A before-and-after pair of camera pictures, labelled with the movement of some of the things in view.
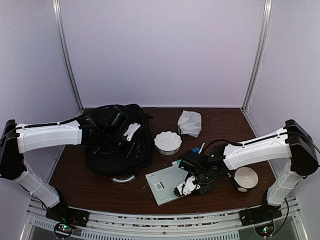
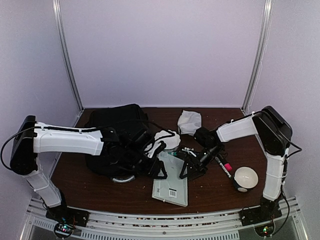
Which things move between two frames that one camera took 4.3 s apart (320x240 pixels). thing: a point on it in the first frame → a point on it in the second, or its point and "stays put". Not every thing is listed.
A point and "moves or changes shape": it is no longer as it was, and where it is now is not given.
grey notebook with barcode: [163, 183] moves or changes shape
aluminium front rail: [219, 226] stays put
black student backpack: [118, 139] stays put
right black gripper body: [205, 179] → [206, 158]
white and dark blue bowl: [244, 178] stays put
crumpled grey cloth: [189, 122] stays put
